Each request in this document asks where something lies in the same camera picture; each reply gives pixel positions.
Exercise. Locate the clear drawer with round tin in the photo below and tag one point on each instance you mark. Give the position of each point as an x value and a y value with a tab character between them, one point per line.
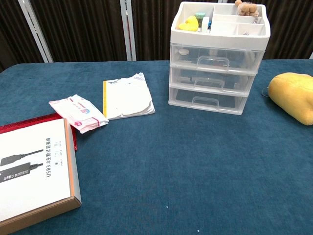
185	82

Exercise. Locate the clear drawer with white roll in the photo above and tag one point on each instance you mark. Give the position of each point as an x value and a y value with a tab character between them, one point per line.
188	60

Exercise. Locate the white notepad with yellow spine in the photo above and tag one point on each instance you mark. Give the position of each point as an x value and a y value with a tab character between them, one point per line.
127	98

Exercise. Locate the blue velvet tablecloth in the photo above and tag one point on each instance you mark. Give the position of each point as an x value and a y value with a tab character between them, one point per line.
171	171

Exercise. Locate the pink wet wipes pack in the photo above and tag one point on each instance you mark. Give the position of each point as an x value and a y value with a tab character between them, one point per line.
78	112

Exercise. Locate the yellow rubber duck toy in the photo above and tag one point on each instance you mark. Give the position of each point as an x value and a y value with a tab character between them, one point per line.
189	24

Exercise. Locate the small white box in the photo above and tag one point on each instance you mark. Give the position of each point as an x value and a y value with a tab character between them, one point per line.
205	24

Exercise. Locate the dark brown curtain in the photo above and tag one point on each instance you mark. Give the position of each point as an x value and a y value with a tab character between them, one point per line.
83	29

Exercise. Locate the red shiny box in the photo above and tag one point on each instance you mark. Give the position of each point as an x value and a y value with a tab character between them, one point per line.
29	121

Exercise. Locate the yellow plush pouch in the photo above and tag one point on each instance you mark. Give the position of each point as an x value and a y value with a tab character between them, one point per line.
293	95

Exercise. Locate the brown plush bear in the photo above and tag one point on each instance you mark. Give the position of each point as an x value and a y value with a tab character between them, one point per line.
247	8

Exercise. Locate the white metal post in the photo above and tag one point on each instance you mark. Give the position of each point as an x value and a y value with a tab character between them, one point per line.
36	31
128	29

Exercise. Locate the white plastic drawer organizer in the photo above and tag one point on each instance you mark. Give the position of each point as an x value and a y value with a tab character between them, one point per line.
220	39

